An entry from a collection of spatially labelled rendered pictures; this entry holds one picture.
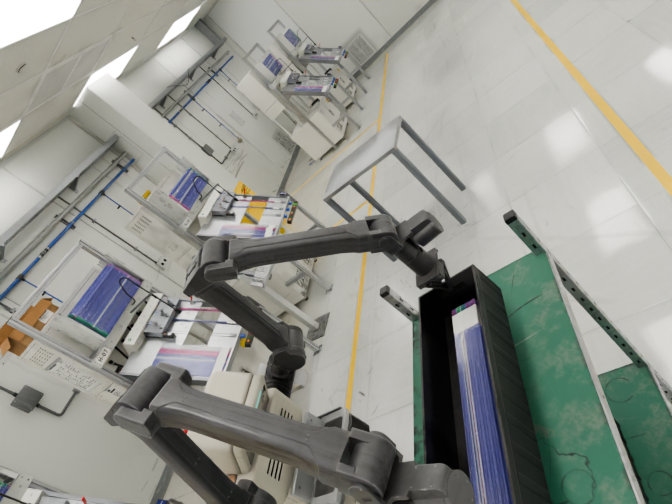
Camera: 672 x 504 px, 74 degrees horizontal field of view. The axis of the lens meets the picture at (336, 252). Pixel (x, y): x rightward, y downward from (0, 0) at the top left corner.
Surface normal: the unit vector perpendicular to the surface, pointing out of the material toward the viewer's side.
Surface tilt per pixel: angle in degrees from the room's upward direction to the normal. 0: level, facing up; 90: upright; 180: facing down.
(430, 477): 12
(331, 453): 41
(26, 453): 90
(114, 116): 90
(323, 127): 90
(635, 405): 0
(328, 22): 90
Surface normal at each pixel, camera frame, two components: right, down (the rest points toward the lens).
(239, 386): -0.05, -0.77
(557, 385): -0.71, -0.59
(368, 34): -0.12, 0.64
